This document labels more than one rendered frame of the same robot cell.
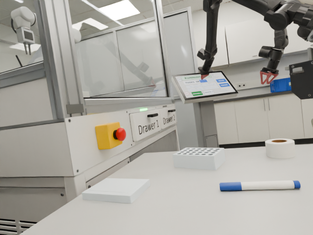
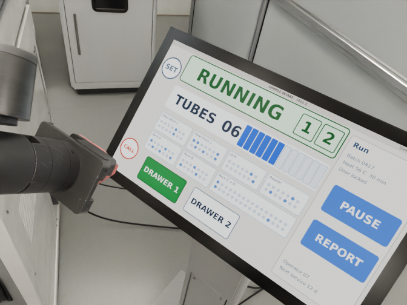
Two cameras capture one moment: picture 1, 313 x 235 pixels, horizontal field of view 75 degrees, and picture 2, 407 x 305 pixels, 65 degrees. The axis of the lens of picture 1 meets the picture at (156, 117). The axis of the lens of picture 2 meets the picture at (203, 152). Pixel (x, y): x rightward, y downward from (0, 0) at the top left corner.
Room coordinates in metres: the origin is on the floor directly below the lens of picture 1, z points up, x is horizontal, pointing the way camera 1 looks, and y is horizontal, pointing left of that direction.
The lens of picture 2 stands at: (1.48, -0.68, 1.44)
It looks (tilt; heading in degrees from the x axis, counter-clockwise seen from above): 42 degrees down; 45
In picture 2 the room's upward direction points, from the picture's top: 11 degrees clockwise
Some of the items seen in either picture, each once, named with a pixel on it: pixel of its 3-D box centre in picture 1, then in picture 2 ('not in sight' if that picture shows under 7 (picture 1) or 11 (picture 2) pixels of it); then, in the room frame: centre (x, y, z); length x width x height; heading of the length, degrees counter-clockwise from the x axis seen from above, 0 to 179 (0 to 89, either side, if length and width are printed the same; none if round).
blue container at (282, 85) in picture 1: (291, 84); not in sight; (3.57, -2.42, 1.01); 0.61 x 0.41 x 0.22; 72
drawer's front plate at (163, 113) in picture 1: (167, 116); not in sight; (1.22, -0.07, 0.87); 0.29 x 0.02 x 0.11; 159
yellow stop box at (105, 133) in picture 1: (110, 135); not in sight; (0.61, 0.15, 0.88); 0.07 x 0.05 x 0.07; 159
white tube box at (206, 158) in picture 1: (199, 157); not in sight; (0.58, -0.11, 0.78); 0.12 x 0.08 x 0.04; 54
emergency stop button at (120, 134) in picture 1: (119, 134); not in sight; (0.60, 0.12, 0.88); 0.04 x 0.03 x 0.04; 159
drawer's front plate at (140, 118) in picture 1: (147, 122); not in sight; (0.93, 0.04, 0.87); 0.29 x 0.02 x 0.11; 159
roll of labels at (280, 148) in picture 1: (280, 148); not in sight; (0.56, -0.33, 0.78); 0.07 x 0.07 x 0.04
